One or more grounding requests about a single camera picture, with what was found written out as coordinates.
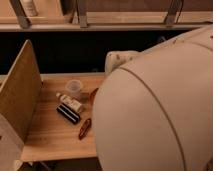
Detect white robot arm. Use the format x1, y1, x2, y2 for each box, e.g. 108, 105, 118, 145
92, 25, 213, 171

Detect orange ceramic bowl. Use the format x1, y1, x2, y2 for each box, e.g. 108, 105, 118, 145
89, 88, 99, 106

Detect clear plastic cup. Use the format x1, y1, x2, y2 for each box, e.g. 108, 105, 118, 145
65, 79, 83, 99

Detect black striped box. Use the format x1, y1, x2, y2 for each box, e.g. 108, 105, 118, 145
57, 104, 80, 124

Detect left wooden side panel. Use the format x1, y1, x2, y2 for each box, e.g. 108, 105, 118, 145
0, 40, 42, 143

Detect wooden shelf rail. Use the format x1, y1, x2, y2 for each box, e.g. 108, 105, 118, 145
0, 11, 213, 32

